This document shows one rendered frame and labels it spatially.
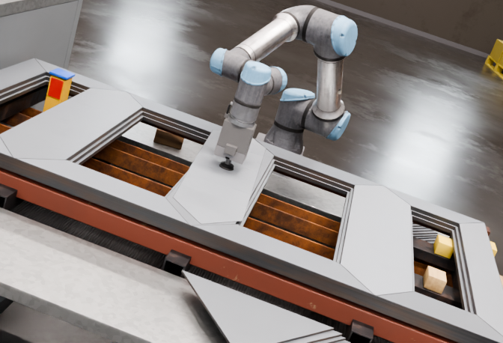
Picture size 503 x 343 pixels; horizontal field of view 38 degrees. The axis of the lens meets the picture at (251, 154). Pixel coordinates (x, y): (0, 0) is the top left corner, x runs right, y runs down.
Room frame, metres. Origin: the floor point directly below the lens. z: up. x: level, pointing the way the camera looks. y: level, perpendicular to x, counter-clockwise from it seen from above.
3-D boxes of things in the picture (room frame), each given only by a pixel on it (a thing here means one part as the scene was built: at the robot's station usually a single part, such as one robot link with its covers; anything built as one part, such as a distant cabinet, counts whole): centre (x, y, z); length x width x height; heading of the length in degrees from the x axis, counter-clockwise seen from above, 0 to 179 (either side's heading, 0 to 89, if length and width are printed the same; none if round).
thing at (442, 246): (2.00, -0.63, 0.79); 0.06 x 0.05 x 0.04; 175
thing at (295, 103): (2.60, -0.10, 0.89); 0.13 x 0.12 x 0.14; 68
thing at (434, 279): (1.76, -0.57, 0.79); 0.06 x 0.05 x 0.04; 175
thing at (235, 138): (1.88, 0.06, 0.95); 0.10 x 0.09 x 0.16; 176
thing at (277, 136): (2.60, -0.10, 0.78); 0.15 x 0.15 x 0.10
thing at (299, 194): (2.36, -0.20, 0.67); 1.30 x 0.20 x 0.03; 85
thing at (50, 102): (2.14, 0.64, 0.78); 0.05 x 0.05 x 0.19; 85
